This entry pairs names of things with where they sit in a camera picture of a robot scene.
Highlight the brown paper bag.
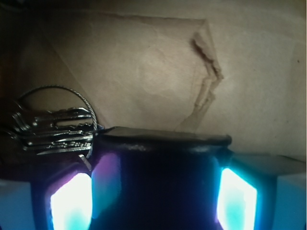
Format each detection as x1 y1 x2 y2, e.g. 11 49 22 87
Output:
0 0 307 160

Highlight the silver key bunch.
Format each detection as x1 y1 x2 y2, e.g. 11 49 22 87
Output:
0 85 98 171

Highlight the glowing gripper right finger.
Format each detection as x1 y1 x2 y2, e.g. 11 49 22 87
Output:
217 154 307 230

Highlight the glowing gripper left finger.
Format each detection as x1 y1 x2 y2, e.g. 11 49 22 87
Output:
0 163 93 230

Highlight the black box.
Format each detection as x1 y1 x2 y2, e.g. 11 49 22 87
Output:
90 127 232 230

